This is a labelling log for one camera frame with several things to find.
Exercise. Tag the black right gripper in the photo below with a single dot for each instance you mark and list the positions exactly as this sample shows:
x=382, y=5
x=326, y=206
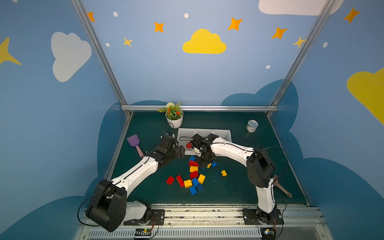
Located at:
x=205, y=155

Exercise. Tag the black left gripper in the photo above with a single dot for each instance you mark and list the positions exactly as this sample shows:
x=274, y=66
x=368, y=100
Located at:
x=177, y=152

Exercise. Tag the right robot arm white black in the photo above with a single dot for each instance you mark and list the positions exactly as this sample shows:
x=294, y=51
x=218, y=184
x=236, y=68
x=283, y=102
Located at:
x=260, y=169

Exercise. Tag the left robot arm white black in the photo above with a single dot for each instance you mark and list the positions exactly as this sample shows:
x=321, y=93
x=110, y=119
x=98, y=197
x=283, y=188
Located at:
x=109, y=207

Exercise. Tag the white middle bin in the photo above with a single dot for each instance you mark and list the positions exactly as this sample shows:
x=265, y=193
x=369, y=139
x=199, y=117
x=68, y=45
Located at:
x=204, y=132

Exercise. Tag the white bin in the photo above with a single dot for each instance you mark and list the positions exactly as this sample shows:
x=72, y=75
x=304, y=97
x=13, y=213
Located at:
x=184, y=136
x=204, y=132
x=224, y=134

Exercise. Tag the white left bin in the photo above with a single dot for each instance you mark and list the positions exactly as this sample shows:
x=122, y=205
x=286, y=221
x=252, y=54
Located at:
x=184, y=136

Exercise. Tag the white right bin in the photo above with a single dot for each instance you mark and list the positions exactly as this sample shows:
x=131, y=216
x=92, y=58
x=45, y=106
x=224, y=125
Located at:
x=224, y=134

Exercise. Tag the yellow lego brick stacked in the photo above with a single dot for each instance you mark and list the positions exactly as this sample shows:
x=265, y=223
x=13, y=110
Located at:
x=193, y=169

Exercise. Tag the potted plant white pot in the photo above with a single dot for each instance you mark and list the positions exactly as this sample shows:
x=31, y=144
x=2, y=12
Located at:
x=173, y=113

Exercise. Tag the purple toy spatula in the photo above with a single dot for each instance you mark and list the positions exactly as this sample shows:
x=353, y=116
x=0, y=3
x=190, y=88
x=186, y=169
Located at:
x=134, y=141

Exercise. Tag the yellow lego brick bottom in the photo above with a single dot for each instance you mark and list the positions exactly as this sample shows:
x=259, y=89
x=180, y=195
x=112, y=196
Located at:
x=188, y=184

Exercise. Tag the blue textured lego brick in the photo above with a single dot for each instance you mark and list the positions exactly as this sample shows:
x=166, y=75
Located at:
x=199, y=187

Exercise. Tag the blue lego brick bottom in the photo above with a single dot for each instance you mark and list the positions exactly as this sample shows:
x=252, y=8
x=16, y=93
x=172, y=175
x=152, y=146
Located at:
x=192, y=190

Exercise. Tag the silver tin can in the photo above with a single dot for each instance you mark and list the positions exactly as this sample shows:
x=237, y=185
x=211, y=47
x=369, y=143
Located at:
x=252, y=125

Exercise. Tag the brown slotted spatula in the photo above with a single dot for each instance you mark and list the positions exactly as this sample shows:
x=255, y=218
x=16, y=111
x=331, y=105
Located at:
x=279, y=186

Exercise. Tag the left circuit board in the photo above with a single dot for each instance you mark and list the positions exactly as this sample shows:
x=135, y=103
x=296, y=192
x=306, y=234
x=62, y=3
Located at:
x=143, y=233

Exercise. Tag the circuit board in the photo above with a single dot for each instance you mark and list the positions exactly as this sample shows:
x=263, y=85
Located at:
x=143, y=233
x=268, y=234

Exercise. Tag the right circuit board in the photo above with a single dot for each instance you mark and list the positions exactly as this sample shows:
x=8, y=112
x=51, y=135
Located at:
x=268, y=234

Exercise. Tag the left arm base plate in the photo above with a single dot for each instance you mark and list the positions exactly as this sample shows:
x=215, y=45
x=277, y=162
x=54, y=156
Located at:
x=156, y=217

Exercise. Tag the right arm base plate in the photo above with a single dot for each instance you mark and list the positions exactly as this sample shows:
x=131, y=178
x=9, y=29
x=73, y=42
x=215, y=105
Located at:
x=258, y=217

